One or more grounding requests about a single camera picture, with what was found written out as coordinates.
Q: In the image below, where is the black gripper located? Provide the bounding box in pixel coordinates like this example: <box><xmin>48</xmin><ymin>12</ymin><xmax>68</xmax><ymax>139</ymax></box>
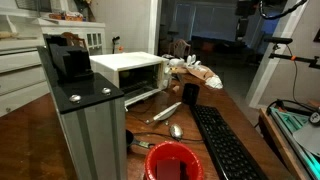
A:
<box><xmin>236</xmin><ymin>16</ymin><xmax>250</xmax><ymax>39</ymax></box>

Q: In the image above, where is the white toaster oven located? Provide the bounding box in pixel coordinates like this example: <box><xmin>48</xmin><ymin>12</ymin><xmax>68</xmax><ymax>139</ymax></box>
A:
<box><xmin>89</xmin><ymin>51</ymin><xmax>173</xmax><ymax>108</ymax></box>

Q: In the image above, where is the black measuring cup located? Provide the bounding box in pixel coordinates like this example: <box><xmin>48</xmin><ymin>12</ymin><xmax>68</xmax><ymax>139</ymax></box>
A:
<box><xmin>125</xmin><ymin>129</ymin><xmax>155</xmax><ymax>154</ymax></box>

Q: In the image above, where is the crumpled white cloth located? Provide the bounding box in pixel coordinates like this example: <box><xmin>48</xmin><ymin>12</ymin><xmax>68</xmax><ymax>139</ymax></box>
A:
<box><xmin>204</xmin><ymin>74</ymin><xmax>224</xmax><ymax>90</ymax></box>

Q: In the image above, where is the beige towel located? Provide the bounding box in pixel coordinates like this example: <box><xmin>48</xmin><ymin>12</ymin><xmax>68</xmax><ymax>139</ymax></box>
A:
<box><xmin>171</xmin><ymin>64</ymin><xmax>216</xmax><ymax>81</ymax></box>

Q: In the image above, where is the black tripod boom with orange clamps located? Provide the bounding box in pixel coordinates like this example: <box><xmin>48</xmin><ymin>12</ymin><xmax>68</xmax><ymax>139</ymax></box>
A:
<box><xmin>268</xmin><ymin>52</ymin><xmax>320</xmax><ymax>70</ymax></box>

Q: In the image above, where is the silver marker pen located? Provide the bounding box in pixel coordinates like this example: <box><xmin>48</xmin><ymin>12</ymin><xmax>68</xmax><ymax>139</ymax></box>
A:
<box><xmin>144</xmin><ymin>101</ymin><xmax>183</xmax><ymax>125</ymax></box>

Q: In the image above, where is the black computer keyboard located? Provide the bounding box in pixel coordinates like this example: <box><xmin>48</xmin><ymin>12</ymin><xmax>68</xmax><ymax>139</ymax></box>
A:
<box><xmin>189</xmin><ymin>103</ymin><xmax>270</xmax><ymax>180</ymax></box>

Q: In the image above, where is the wooden base board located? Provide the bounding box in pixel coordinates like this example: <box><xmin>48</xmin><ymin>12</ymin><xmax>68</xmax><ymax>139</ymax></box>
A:
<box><xmin>258</xmin><ymin>107</ymin><xmax>312</xmax><ymax>180</ymax></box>

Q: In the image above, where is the metal spoon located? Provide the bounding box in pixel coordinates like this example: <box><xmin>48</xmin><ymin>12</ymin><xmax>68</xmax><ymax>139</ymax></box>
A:
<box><xmin>169</xmin><ymin>123</ymin><xmax>185</xmax><ymax>141</ymax></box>

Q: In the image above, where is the red plastic bowl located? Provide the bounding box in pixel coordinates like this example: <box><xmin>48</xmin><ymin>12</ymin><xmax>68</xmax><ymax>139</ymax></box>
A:
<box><xmin>143</xmin><ymin>140</ymin><xmax>205</xmax><ymax>180</ymax></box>

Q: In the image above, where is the dark red block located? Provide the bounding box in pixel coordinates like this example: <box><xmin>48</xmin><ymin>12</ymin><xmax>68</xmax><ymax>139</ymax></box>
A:
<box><xmin>156</xmin><ymin>158</ymin><xmax>182</xmax><ymax>180</ymax></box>

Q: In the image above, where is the wooden chair with curved back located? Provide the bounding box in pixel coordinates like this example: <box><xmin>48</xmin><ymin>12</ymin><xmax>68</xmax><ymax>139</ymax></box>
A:
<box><xmin>60</xmin><ymin>31</ymin><xmax>89</xmax><ymax>51</ymax></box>

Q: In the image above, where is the basket of goods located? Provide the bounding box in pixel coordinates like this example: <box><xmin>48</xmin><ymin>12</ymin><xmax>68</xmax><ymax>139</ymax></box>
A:
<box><xmin>48</xmin><ymin>11</ymin><xmax>85</xmax><ymax>23</ymax></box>

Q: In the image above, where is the white kitchen cabinet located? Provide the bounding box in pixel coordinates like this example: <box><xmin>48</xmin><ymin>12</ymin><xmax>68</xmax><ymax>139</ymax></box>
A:
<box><xmin>0</xmin><ymin>11</ymin><xmax>107</xmax><ymax>118</ymax></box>

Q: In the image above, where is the black stereo camera bar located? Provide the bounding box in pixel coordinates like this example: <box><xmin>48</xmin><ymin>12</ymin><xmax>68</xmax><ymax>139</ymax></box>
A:
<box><xmin>263</xmin><ymin>36</ymin><xmax>294</xmax><ymax>45</ymax></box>

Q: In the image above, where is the white door frame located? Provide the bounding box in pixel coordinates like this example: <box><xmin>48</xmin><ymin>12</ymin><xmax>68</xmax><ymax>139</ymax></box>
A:
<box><xmin>245</xmin><ymin>0</ymin><xmax>310</xmax><ymax>110</ymax></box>

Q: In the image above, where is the thin camera cable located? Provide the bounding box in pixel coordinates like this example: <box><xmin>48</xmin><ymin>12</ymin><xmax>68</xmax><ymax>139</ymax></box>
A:
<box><xmin>285</xmin><ymin>44</ymin><xmax>300</xmax><ymax>103</ymax></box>

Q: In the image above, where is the green lit robot mounting frame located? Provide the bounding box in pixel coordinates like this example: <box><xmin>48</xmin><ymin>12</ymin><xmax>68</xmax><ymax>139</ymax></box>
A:
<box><xmin>269</xmin><ymin>105</ymin><xmax>320</xmax><ymax>180</ymax></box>

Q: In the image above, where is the thin black table cable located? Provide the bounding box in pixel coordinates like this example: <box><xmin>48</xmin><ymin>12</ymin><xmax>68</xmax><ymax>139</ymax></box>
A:
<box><xmin>128</xmin><ymin>109</ymin><xmax>205</xmax><ymax>143</ymax></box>

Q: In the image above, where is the black camera block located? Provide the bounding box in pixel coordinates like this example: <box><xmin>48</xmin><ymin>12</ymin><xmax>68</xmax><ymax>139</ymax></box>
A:
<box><xmin>43</xmin><ymin>33</ymin><xmax>95</xmax><ymax>84</ymax></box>

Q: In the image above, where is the aluminium post with black plate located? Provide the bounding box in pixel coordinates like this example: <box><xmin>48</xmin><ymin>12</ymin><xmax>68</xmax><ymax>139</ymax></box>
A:
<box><xmin>36</xmin><ymin>44</ymin><xmax>129</xmax><ymax>180</ymax></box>

